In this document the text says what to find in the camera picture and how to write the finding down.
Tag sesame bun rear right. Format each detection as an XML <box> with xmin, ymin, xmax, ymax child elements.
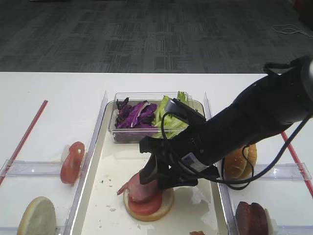
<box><xmin>242</xmin><ymin>144</ymin><xmax>257</xmax><ymax>178</ymax></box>

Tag sesame bun front right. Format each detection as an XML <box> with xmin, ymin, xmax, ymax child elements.
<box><xmin>224</xmin><ymin>147</ymin><xmax>251</xmax><ymax>180</ymax></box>

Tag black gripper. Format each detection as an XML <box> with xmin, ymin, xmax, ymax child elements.
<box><xmin>139</xmin><ymin>133</ymin><xmax>220</xmax><ymax>190</ymax></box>

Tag left red strip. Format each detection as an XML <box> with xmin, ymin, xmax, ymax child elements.
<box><xmin>0</xmin><ymin>100</ymin><xmax>48</xmax><ymax>184</ymax></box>

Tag clear rail upper right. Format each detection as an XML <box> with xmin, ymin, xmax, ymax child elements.
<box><xmin>259</xmin><ymin>163</ymin><xmax>312</xmax><ymax>181</ymax></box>

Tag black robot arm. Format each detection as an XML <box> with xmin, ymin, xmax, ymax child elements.
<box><xmin>139</xmin><ymin>56</ymin><xmax>313</xmax><ymax>189</ymax></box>

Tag rear meat patty slice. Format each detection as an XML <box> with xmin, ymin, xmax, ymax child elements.
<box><xmin>251</xmin><ymin>203</ymin><xmax>268</xmax><ymax>235</ymax></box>

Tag white cable on floor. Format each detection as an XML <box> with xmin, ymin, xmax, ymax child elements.
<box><xmin>273</xmin><ymin>23</ymin><xmax>313</xmax><ymax>39</ymax></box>

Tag clear rail upper left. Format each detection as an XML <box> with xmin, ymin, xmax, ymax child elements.
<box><xmin>0</xmin><ymin>160</ymin><xmax>62</xmax><ymax>177</ymax></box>

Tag sesame bun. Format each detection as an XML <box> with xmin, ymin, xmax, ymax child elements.
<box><xmin>224</xmin><ymin>147</ymin><xmax>251</xmax><ymax>180</ymax></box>
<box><xmin>242</xmin><ymin>144</ymin><xmax>257</xmax><ymax>178</ymax></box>

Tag bottom bun on tray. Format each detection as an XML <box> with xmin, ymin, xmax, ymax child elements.
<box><xmin>123</xmin><ymin>188</ymin><xmax>174</xmax><ymax>221</ymax></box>

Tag front meat patty slice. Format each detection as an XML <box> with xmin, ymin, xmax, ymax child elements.
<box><xmin>235</xmin><ymin>201</ymin><xmax>261</xmax><ymax>235</ymax></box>

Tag standing tomato slices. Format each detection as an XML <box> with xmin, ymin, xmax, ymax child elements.
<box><xmin>60</xmin><ymin>141</ymin><xmax>85</xmax><ymax>184</ymax></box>

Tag clear rail lower right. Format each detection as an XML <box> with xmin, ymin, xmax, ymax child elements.
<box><xmin>273</xmin><ymin>225</ymin><xmax>313</xmax><ymax>235</ymax></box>

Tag meat patty slice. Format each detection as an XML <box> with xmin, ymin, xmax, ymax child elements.
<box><xmin>235</xmin><ymin>201</ymin><xmax>261</xmax><ymax>235</ymax></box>
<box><xmin>251</xmin><ymin>203</ymin><xmax>268</xmax><ymax>235</ymax></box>

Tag red strip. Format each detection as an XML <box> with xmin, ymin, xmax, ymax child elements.
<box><xmin>0</xmin><ymin>100</ymin><xmax>48</xmax><ymax>184</ymax></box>
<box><xmin>288</xmin><ymin>143</ymin><xmax>313</xmax><ymax>197</ymax></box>

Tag green lettuce leaves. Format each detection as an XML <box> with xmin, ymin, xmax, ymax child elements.
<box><xmin>152</xmin><ymin>91</ymin><xmax>188</xmax><ymax>139</ymax></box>

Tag standing bun half left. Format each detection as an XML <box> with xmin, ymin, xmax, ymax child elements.
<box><xmin>17</xmin><ymin>196</ymin><xmax>56</xmax><ymax>235</ymax></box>

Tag cream metal serving tray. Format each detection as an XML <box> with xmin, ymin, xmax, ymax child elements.
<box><xmin>71</xmin><ymin>103</ymin><xmax>227</xmax><ymax>235</ymax></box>

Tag lower tomato slice on bun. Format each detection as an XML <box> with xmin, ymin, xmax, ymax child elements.
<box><xmin>128</xmin><ymin>190</ymin><xmax>163</xmax><ymax>216</ymax></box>

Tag pink meat slice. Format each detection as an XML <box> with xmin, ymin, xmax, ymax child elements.
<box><xmin>117</xmin><ymin>172</ymin><xmax>158</xmax><ymax>203</ymax></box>

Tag clear plastic salad container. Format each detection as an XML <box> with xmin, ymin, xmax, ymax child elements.
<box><xmin>108</xmin><ymin>92</ymin><xmax>204</xmax><ymax>143</ymax></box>

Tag orange food scrap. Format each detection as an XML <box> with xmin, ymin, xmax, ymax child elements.
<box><xmin>189</xmin><ymin>231</ymin><xmax>205</xmax><ymax>235</ymax></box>

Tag purple cabbage leaves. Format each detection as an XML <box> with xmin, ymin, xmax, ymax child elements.
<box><xmin>115</xmin><ymin>97</ymin><xmax>157</xmax><ymax>129</ymax></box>

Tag right long clear rail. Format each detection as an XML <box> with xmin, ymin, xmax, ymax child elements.
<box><xmin>203</xmin><ymin>91</ymin><xmax>239</xmax><ymax>235</ymax></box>

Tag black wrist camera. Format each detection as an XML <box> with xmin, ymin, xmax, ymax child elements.
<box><xmin>164</xmin><ymin>98</ymin><xmax>206</xmax><ymax>125</ymax></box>

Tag right red strip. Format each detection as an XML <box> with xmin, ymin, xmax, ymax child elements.
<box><xmin>288</xmin><ymin>143</ymin><xmax>313</xmax><ymax>197</ymax></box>

